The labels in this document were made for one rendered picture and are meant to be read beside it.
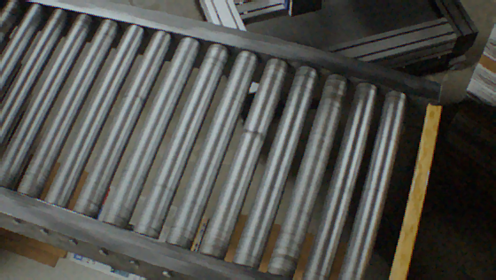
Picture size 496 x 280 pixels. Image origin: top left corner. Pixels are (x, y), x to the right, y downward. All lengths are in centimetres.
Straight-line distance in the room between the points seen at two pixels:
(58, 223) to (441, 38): 145
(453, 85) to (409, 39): 31
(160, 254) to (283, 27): 118
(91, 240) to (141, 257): 10
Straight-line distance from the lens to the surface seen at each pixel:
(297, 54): 145
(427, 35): 229
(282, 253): 125
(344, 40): 224
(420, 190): 131
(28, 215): 134
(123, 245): 127
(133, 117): 140
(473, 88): 185
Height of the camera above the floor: 197
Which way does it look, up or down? 61 degrees down
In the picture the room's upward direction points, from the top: straight up
